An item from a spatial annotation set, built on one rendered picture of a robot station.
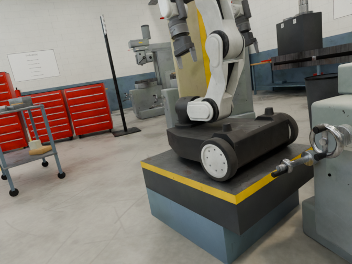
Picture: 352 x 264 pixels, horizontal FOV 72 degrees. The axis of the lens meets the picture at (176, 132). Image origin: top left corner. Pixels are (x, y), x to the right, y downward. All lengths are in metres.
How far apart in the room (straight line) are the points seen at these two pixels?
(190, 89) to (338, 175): 1.72
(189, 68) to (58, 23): 7.73
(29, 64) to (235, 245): 9.10
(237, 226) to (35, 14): 9.47
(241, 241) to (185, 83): 1.62
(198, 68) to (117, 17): 7.68
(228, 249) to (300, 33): 1.16
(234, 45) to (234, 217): 0.79
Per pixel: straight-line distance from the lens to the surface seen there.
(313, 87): 3.11
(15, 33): 9.91
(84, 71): 9.58
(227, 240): 1.25
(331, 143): 0.92
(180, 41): 1.18
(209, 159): 1.15
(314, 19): 1.58
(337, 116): 1.03
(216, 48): 1.24
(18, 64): 9.78
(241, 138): 1.13
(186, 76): 2.48
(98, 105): 5.03
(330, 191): 1.16
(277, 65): 1.63
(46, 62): 9.66
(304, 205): 1.41
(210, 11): 1.33
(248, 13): 1.52
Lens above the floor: 0.90
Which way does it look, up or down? 13 degrees down
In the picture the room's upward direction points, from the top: 9 degrees counter-clockwise
